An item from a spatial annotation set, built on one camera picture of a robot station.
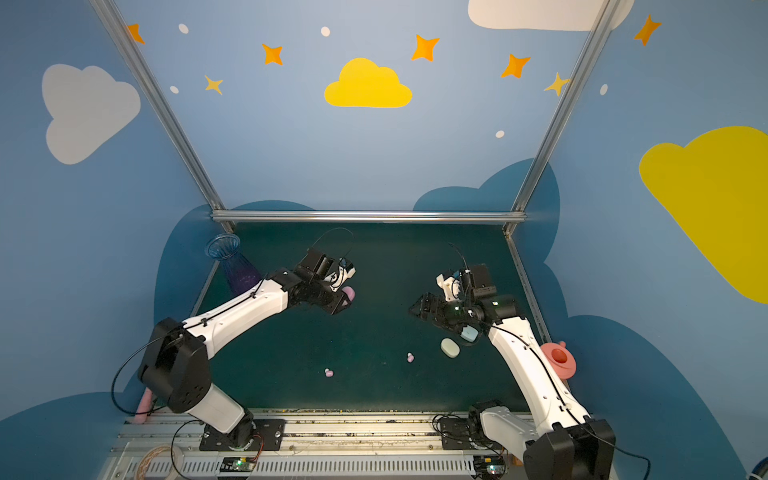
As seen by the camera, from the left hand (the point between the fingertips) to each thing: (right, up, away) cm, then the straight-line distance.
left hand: (349, 297), depth 86 cm
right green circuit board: (+36, -39, -15) cm, 55 cm away
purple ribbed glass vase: (-36, +7, +7) cm, 37 cm away
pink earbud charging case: (0, +2, -1) cm, 2 cm away
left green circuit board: (-25, -38, -15) cm, 48 cm away
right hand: (+22, -3, -9) cm, 24 cm away
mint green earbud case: (+30, -15, +2) cm, 34 cm away
